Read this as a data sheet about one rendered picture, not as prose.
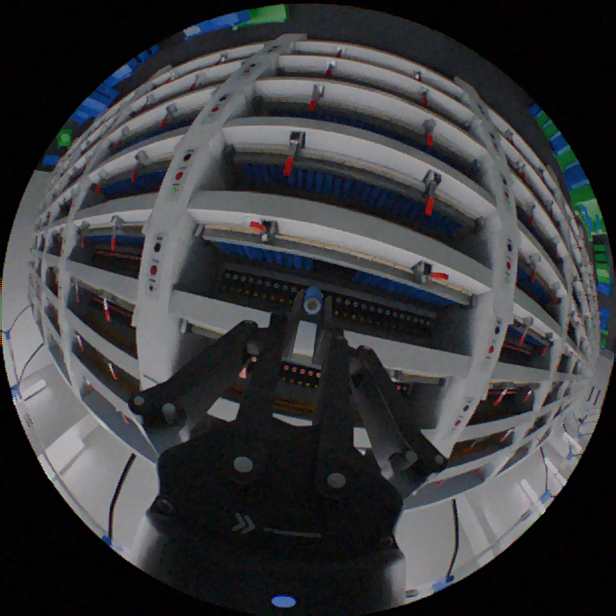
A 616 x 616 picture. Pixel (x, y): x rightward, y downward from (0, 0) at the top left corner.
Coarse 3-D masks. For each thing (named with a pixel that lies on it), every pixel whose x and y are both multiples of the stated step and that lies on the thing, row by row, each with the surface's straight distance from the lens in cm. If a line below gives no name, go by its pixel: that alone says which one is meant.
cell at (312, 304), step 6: (312, 288) 24; (318, 288) 26; (306, 294) 22; (312, 294) 21; (318, 294) 22; (306, 300) 20; (312, 300) 20; (318, 300) 20; (306, 306) 20; (312, 306) 20; (318, 306) 20; (306, 312) 21; (312, 312) 20; (318, 312) 20
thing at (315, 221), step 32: (224, 192) 39; (192, 224) 43; (224, 224) 40; (288, 224) 34; (320, 224) 32; (352, 224) 33; (384, 224) 35; (384, 256) 37; (416, 256) 36; (448, 256) 40; (320, 288) 48; (480, 288) 47; (448, 320) 57
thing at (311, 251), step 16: (224, 240) 41; (240, 240) 39; (256, 240) 38; (288, 240) 37; (304, 240) 35; (304, 256) 37; (320, 256) 36; (336, 256) 36; (352, 256) 37; (368, 256) 36; (368, 272) 38; (384, 272) 38; (400, 272) 39; (432, 288) 42; (448, 288) 45; (464, 304) 50
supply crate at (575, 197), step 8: (576, 192) 86; (584, 192) 84; (592, 192) 83; (576, 200) 85; (584, 200) 83; (592, 200) 82; (576, 208) 83; (592, 208) 95; (584, 216) 100; (592, 216) 99; (600, 216) 99; (584, 224) 95; (592, 224) 102; (600, 224) 100
